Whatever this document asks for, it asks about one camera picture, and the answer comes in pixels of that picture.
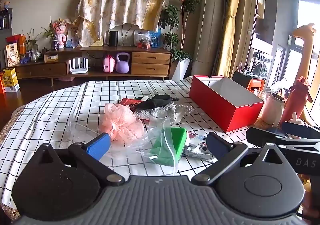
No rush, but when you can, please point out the plant in glass vase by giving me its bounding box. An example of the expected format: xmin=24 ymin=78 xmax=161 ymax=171
xmin=24 ymin=30 xmax=40 ymax=63

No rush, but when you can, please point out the yellow picture snack box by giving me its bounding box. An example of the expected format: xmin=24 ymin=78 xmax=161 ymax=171
xmin=5 ymin=43 xmax=20 ymax=67

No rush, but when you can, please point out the black coffee machine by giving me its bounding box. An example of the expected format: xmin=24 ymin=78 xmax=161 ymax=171
xmin=0 ymin=8 xmax=13 ymax=30

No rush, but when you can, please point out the beige padded cushion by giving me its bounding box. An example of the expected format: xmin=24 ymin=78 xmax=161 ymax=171
xmin=117 ymin=23 xmax=139 ymax=46

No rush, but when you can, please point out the red snack packet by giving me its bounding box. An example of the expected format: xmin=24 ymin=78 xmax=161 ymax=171
xmin=119 ymin=98 xmax=140 ymax=109

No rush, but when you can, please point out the pink water bottle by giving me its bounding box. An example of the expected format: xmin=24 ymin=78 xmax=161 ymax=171
xmin=280 ymin=76 xmax=313 ymax=125

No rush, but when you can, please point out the white covered standing air conditioner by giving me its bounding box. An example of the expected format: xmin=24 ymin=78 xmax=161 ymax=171
xmin=194 ymin=0 xmax=227 ymax=80

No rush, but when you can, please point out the red cardboard box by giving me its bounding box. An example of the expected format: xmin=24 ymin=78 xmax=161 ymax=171
xmin=189 ymin=75 xmax=265 ymax=133

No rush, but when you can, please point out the purple kettlebell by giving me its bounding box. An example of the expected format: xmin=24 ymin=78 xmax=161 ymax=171
xmin=115 ymin=52 xmax=131 ymax=74

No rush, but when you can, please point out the clear bag of fruit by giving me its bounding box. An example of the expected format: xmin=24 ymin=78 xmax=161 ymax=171
xmin=135 ymin=30 xmax=153 ymax=49

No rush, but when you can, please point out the yellow giraffe toy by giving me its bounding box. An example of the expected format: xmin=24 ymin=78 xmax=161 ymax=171
xmin=292 ymin=23 xmax=320 ymax=128

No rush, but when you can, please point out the yellow curtain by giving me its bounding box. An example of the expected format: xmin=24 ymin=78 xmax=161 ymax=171
xmin=215 ymin=0 xmax=259 ymax=79

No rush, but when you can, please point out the pink plush doll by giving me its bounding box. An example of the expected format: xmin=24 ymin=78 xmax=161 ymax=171
xmin=52 ymin=18 xmax=69 ymax=47

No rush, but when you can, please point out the clear glass cup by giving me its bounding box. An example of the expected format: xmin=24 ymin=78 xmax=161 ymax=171
xmin=149 ymin=108 xmax=170 ymax=130

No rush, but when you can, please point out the small white rabbit figure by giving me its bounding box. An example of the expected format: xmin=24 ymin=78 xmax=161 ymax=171
xmin=289 ymin=112 xmax=307 ymax=126

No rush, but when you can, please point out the yellow carton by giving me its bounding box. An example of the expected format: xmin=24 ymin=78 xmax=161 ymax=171
xmin=0 ymin=68 xmax=20 ymax=93

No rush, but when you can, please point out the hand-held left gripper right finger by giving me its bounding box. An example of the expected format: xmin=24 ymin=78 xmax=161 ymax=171
xmin=191 ymin=132 xmax=298 ymax=187

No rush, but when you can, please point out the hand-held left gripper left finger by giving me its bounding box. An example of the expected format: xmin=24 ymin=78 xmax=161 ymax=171
xmin=32 ymin=133 xmax=125 ymax=187

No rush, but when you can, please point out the wooden tv cabinet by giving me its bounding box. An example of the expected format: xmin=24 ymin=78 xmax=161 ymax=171
xmin=14 ymin=48 xmax=173 ymax=85

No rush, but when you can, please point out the pink toy case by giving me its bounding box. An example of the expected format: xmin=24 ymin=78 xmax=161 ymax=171
xmin=102 ymin=55 xmax=115 ymax=73

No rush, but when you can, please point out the red orange gift bag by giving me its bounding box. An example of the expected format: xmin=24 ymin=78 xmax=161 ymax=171
xmin=6 ymin=34 xmax=27 ymax=55

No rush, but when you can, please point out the bubble wrap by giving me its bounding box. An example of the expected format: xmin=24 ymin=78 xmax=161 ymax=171
xmin=134 ymin=103 xmax=195 ymax=125

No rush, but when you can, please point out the pink mesh bath pouf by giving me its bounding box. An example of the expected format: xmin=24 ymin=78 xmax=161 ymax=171
xmin=101 ymin=103 xmax=145 ymax=143

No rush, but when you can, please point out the clear zip bag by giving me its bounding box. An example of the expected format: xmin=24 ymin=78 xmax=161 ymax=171
xmin=110 ymin=125 xmax=183 ymax=177

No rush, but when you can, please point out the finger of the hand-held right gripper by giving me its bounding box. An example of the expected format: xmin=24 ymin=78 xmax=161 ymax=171
xmin=246 ymin=127 xmax=320 ymax=149
xmin=281 ymin=121 xmax=320 ymax=138

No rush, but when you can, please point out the plant in patterned vase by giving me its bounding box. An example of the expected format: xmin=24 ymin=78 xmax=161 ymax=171
xmin=41 ymin=18 xmax=60 ymax=50

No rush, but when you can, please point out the black cylinder speaker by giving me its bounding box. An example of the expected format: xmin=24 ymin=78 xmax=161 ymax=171
xmin=109 ymin=30 xmax=118 ymax=47

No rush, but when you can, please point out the clear plastic wrapper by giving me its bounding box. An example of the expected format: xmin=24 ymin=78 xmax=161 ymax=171
xmin=59 ymin=118 xmax=100 ymax=150

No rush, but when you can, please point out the pink steel tumbler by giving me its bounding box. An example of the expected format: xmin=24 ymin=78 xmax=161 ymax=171
xmin=262 ymin=92 xmax=285 ymax=125

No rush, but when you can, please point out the cartoon print tissue packet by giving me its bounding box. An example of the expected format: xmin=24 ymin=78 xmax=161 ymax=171
xmin=182 ymin=132 xmax=218 ymax=163

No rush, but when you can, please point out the bunch of pens and brushes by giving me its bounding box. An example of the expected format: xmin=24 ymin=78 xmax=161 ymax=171
xmin=236 ymin=61 xmax=258 ymax=75

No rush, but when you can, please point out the white router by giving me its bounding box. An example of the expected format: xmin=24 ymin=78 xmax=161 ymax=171
xmin=69 ymin=57 xmax=90 ymax=75

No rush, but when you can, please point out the picture frame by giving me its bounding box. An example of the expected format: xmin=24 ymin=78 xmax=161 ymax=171
xmin=66 ymin=26 xmax=79 ymax=47

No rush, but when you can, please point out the white lidded mug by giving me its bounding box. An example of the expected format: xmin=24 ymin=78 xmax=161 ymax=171
xmin=255 ymin=89 xmax=267 ymax=101

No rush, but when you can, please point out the black white checkered tablecloth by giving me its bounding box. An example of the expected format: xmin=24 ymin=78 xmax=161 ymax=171
xmin=0 ymin=80 xmax=265 ymax=215

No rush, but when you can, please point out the green sponge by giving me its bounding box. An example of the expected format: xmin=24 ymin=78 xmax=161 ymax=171
xmin=149 ymin=127 xmax=187 ymax=166

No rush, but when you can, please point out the green orange desktop organizer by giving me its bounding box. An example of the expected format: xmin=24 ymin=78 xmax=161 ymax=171
xmin=231 ymin=71 xmax=265 ymax=93

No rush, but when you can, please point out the black cloth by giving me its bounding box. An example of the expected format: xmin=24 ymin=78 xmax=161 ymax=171
xmin=135 ymin=94 xmax=180 ymax=110

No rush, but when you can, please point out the white planter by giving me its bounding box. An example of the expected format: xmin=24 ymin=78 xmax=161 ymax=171
xmin=171 ymin=58 xmax=192 ymax=81

